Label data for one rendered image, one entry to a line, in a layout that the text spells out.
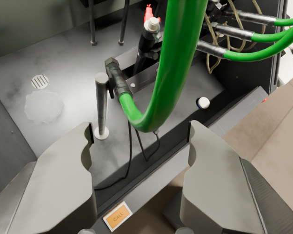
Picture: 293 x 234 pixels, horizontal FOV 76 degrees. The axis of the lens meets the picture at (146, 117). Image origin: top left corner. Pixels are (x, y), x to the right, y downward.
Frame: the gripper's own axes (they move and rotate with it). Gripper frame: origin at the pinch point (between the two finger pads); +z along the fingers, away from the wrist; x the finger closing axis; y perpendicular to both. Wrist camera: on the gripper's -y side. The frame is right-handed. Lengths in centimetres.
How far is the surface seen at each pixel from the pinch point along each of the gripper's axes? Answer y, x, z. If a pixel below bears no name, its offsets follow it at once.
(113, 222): 28.3, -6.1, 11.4
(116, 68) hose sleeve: -0.8, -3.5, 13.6
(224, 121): 17.7, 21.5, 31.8
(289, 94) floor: 60, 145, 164
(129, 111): 1.2, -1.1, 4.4
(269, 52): -2.4, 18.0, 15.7
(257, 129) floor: 81, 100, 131
